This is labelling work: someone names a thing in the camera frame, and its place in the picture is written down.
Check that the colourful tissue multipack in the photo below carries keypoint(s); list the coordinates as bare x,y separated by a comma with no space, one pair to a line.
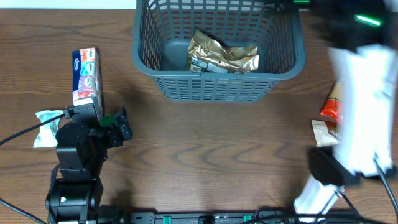
86,85

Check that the beige snack pouch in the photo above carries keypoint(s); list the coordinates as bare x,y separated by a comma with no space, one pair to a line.
326,133

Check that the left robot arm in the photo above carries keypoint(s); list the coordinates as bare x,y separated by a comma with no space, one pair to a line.
82,148

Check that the grey plastic basket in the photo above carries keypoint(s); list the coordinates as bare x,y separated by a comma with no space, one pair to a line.
163,30

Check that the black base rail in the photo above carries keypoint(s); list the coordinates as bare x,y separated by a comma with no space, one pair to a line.
216,218

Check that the green lid jar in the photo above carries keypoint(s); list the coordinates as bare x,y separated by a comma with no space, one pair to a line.
108,120

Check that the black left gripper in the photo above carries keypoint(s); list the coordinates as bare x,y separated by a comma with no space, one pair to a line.
115,138

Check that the gold foil bag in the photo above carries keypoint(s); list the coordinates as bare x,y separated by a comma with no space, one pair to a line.
208,55

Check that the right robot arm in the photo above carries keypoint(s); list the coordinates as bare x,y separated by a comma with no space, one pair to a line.
369,78

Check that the white green tissue packet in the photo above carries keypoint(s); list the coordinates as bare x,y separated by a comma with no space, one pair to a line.
47,133

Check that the red spaghetti packet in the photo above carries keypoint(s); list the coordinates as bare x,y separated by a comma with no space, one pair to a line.
333,106

